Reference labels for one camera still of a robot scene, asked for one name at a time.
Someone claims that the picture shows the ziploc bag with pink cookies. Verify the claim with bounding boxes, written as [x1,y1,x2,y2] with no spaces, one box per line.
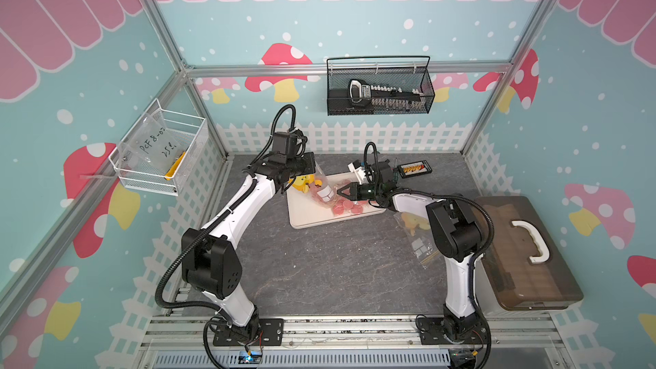
[394,213,442,269]
[292,164,338,208]

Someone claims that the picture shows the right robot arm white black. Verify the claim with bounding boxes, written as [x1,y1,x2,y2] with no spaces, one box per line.
[338,161,494,343]

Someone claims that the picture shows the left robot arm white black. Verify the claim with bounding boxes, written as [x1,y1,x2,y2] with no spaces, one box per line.
[155,152,316,341]

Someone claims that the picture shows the pile of pink cookies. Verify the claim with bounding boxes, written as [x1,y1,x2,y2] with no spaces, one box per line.
[331,198,364,217]

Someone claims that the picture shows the clear plastic bag with writing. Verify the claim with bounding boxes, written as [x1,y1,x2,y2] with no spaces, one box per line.
[119,114,186,175]

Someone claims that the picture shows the black box with orange items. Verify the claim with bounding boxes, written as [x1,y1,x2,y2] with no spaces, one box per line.
[397,160,432,179]

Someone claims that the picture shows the white plastic tray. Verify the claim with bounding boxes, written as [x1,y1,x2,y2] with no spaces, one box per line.
[286,187,384,229]

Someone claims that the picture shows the socket set in basket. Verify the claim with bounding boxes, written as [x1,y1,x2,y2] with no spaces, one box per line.
[347,80,425,112]

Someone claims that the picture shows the yellow item in white basket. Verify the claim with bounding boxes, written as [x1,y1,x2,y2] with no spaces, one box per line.
[164,151,186,181]

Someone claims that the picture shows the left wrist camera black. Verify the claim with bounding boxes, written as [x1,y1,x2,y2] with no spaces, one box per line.
[272,131,300,156]

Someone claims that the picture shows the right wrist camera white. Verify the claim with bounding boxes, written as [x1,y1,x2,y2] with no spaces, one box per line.
[348,160,367,185]

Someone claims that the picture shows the black wire mesh basket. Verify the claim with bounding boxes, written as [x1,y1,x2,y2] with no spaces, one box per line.
[326,56,435,115]

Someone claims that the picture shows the white wire wall basket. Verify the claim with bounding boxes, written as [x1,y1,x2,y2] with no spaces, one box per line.
[109,100,208,196]

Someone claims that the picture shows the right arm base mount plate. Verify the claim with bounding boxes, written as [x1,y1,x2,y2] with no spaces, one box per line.
[415,314,489,345]

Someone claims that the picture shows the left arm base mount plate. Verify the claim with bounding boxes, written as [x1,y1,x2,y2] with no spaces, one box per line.
[211,317,285,347]

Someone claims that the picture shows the brown toolbox with white handle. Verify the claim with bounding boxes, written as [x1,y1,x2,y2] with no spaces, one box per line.
[475,196,584,318]

